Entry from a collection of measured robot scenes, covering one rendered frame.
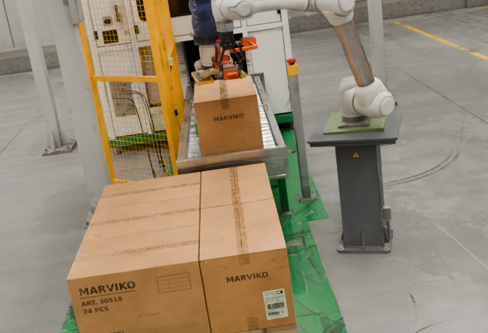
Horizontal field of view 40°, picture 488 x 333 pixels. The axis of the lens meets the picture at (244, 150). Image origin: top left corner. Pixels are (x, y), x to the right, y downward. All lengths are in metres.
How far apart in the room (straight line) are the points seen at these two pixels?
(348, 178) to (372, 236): 0.39
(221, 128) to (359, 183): 0.93
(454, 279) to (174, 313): 1.53
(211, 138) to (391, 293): 1.45
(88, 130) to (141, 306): 2.06
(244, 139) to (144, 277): 1.45
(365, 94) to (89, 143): 2.19
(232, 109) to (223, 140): 0.21
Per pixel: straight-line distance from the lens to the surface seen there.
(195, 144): 4.66
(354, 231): 4.06
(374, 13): 7.01
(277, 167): 4.20
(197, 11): 3.86
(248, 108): 4.15
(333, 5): 3.40
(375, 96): 3.62
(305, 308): 3.59
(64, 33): 4.80
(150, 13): 4.74
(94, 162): 4.98
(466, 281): 3.78
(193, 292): 3.10
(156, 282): 3.08
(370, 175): 3.90
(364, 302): 3.60
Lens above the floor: 1.89
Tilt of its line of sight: 18 degrees down
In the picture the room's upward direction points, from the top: 8 degrees counter-clockwise
